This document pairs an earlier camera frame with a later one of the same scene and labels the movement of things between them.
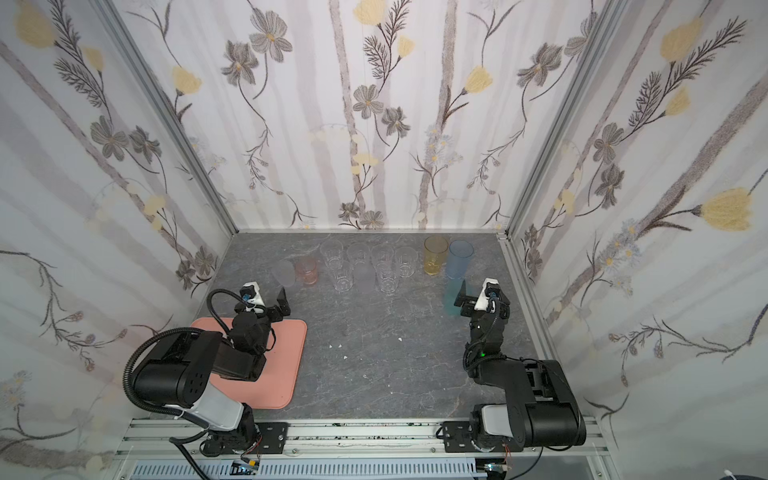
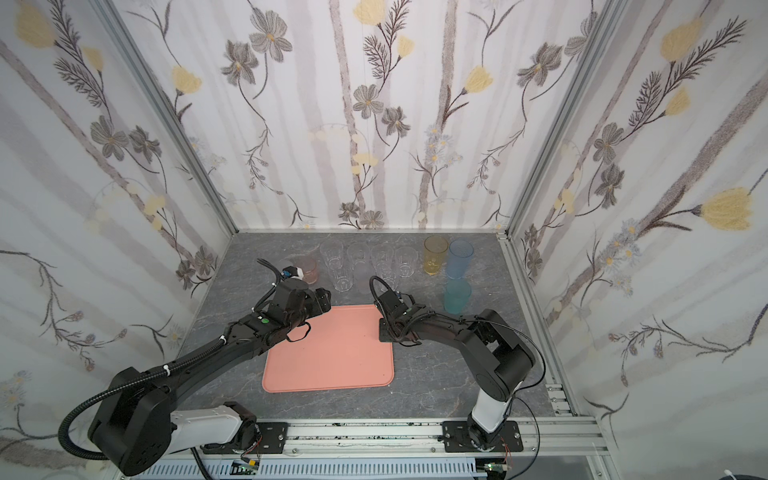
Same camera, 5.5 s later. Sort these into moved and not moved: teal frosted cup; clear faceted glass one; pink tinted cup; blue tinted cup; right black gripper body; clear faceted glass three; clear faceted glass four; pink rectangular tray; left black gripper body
Moved: right black gripper body; left black gripper body; pink rectangular tray
Not moved: clear faceted glass three; teal frosted cup; clear faceted glass four; pink tinted cup; blue tinted cup; clear faceted glass one
